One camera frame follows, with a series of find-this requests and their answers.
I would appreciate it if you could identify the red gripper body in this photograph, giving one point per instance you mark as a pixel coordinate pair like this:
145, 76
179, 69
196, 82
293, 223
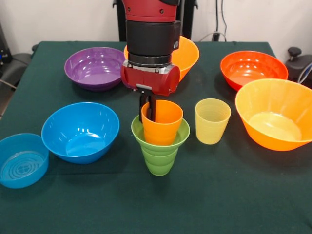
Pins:
148, 80

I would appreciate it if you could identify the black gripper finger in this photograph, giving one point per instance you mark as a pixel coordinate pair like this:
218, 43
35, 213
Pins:
141, 107
152, 107

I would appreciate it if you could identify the green plastic bowl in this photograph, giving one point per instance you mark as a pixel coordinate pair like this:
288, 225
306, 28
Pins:
139, 131

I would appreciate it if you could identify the orange plastic cup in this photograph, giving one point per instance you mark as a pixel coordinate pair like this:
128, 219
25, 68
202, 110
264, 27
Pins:
163, 129

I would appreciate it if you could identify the green plastic cup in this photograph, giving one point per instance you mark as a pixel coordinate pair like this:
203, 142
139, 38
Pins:
159, 165

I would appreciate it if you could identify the round blue plastic bowl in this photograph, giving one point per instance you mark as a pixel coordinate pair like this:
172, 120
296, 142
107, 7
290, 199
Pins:
80, 136

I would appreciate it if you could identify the shallow translucent blue bowl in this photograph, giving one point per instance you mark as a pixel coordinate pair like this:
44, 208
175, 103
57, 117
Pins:
22, 165

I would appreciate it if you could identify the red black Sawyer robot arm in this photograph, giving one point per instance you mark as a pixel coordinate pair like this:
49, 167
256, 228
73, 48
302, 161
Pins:
151, 31

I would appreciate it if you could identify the large orange plastic bowl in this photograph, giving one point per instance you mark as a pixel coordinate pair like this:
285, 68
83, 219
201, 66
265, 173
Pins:
273, 122
187, 56

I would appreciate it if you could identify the purple plastic bowl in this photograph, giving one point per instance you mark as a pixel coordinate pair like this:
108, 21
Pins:
95, 70

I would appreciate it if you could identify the yellow plastic cup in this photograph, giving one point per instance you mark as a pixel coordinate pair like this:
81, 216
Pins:
212, 131

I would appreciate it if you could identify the dark green tablecloth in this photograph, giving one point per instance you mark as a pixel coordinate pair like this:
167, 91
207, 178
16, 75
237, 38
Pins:
195, 195

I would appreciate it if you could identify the red plastic bowl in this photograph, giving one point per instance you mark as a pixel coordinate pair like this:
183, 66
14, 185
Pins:
253, 68

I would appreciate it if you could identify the black office chair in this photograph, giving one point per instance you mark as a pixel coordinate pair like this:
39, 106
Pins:
17, 61

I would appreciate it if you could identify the black computer case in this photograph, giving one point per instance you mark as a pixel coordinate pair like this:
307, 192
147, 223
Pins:
3, 48

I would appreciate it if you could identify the black chair with knob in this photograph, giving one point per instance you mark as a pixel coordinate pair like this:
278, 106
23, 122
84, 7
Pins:
299, 63

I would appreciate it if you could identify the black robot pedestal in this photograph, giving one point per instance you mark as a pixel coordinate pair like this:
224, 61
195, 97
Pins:
187, 19

